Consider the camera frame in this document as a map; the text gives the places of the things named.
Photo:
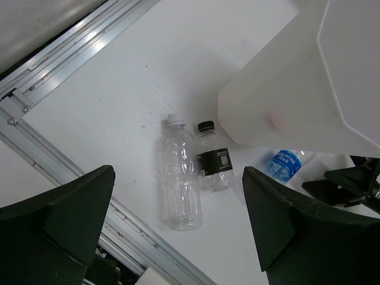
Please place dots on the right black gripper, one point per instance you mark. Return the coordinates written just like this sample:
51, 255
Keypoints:
350, 186

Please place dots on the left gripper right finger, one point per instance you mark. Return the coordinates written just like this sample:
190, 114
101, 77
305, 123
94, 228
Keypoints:
300, 240

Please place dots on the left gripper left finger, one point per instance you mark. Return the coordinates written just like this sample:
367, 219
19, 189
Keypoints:
51, 238

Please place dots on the blue label plastic bottle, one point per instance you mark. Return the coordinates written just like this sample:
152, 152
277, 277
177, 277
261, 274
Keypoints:
284, 164

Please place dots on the white octagonal plastic bin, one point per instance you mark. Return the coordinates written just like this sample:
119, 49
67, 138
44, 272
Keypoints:
314, 86

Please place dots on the black label small bottle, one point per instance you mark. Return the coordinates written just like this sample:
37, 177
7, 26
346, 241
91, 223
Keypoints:
215, 165

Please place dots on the clear unlabelled plastic bottle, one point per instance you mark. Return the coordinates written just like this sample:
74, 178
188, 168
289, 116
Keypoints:
180, 168

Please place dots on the front aluminium rail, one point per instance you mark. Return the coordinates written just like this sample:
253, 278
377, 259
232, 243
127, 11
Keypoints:
125, 248

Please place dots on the aluminium rail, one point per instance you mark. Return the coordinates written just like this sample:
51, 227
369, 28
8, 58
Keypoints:
125, 248
57, 61

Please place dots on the left aluminium rail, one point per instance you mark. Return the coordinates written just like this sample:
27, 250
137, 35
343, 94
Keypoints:
57, 61

